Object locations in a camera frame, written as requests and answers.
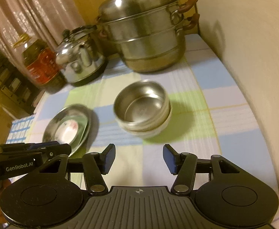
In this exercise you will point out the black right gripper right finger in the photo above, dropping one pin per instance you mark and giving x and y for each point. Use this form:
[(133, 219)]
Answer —
[(172, 159)]

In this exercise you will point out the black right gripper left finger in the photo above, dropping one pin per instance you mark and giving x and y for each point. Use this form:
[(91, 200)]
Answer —
[(107, 158)]

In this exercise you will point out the white floral small dish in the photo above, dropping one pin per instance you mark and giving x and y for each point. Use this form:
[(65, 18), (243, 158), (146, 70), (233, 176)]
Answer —
[(67, 131)]

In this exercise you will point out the large stainless steel plate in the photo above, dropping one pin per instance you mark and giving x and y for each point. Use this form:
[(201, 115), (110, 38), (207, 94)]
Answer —
[(74, 109)]

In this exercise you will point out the stainless steel bowl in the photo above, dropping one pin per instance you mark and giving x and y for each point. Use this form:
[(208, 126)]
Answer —
[(140, 102)]

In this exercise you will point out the white ceramic bowl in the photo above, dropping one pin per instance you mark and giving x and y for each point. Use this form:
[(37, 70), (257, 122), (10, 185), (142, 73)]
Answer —
[(151, 133)]

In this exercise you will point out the blue white patterned cloth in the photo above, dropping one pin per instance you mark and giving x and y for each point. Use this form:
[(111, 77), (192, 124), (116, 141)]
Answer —
[(19, 130)]

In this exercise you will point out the dark shelf rack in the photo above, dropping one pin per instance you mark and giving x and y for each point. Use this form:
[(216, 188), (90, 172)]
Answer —
[(16, 86)]

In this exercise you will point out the stainless steel kettle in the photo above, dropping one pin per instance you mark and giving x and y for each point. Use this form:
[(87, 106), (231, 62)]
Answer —
[(79, 56)]

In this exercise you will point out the cooking oil bottle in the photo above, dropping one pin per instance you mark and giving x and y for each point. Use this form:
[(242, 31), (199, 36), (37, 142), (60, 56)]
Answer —
[(39, 60)]

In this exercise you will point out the stainless steel steamer pot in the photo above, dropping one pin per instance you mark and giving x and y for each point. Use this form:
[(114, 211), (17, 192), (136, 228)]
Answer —
[(149, 35)]

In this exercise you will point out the beige curtain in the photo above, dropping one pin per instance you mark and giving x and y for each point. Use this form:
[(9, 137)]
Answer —
[(44, 19)]

